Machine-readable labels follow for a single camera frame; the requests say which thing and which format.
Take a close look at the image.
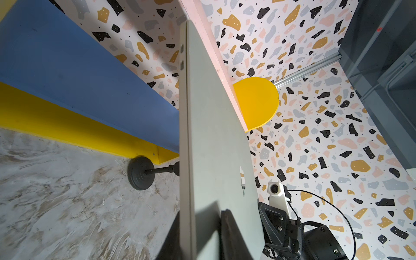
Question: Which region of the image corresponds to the silver laptop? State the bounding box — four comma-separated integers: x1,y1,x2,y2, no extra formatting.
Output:
179,21,264,260

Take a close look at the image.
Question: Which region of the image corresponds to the sprinkle kaleidoscope on black stand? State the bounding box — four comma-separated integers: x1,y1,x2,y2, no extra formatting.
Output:
127,157,180,191

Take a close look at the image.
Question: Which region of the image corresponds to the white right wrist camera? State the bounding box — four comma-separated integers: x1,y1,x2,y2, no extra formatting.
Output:
267,182,291,217

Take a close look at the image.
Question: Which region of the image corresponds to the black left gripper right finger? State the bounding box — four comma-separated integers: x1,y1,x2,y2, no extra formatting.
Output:
220,210,252,260

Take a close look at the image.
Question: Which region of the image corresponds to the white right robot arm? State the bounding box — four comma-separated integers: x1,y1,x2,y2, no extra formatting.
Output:
258,202,348,260

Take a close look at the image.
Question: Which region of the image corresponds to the yellow pink blue wooden shelf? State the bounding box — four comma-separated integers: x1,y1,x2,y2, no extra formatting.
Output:
0,0,280,165

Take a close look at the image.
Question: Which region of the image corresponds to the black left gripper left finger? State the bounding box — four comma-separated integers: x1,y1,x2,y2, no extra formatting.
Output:
156,211,180,260

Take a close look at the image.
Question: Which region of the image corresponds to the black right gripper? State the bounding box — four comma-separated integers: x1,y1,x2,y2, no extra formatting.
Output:
258,202,302,260

